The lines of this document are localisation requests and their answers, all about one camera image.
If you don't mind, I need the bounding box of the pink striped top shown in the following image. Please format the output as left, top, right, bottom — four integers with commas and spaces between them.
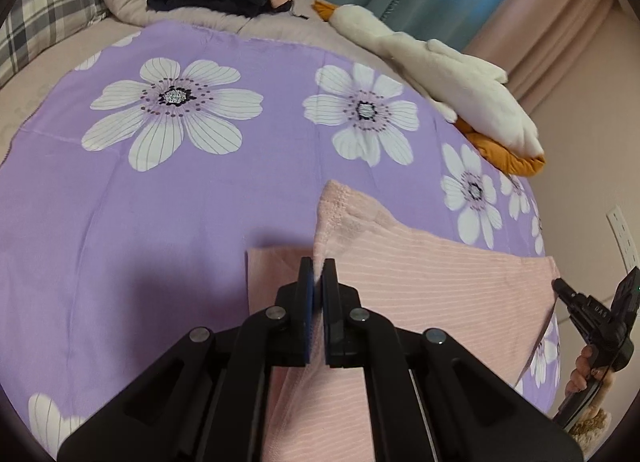
245, 179, 562, 462

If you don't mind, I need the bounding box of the person's right hand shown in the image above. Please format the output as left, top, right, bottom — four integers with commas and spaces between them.
565, 345, 615, 396

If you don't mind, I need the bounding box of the grey plaid pillow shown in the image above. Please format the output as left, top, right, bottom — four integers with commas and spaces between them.
0, 0, 109, 89

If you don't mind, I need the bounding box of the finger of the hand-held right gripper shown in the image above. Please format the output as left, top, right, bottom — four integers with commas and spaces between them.
551, 278, 601, 343

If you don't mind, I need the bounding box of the white wall socket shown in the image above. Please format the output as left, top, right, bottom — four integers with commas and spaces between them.
606, 205, 640, 269

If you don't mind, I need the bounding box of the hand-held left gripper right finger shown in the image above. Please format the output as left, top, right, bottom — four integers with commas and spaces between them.
321, 257, 585, 462

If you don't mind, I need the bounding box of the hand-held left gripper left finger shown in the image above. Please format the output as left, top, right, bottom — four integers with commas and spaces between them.
56, 256, 316, 462

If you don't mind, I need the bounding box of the white goose plush toy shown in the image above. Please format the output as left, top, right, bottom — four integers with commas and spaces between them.
312, 0, 547, 178

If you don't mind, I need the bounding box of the pink curtain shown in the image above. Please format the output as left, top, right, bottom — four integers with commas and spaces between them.
462, 0, 632, 113

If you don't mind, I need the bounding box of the purple floral blanket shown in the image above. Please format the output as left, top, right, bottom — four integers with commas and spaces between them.
0, 20, 563, 460

